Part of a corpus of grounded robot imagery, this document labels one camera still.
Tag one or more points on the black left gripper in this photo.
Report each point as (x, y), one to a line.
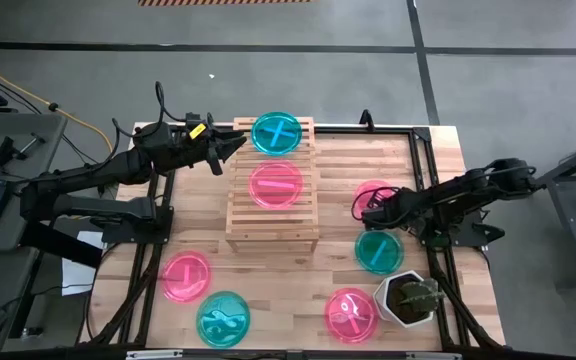
(200, 147)

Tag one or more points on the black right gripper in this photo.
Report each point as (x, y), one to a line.
(400, 209)

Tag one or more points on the pink translucent plastic plate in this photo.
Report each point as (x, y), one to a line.
(268, 197)
(198, 270)
(363, 325)
(368, 189)

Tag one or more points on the teal translucent plastic plate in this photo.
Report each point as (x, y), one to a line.
(233, 330)
(290, 122)
(368, 260)
(263, 145)

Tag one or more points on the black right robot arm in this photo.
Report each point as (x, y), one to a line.
(468, 190)

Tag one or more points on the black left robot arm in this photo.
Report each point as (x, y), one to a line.
(93, 175)

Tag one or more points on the slatted wooden shelf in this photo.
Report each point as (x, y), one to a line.
(273, 227)

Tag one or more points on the yellow paper label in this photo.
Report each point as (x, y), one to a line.
(197, 131)

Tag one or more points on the white hexagonal plant pot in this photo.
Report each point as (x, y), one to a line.
(385, 300)

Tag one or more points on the green cactus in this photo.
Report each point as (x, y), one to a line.
(418, 296)

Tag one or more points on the black flat bar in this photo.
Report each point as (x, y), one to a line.
(63, 245)

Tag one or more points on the silver hand tool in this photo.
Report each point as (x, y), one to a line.
(32, 143)

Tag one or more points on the white paper sheet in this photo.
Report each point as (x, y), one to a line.
(75, 280)

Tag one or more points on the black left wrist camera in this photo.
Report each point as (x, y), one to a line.
(192, 119)

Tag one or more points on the black mount bracket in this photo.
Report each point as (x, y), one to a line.
(366, 120)

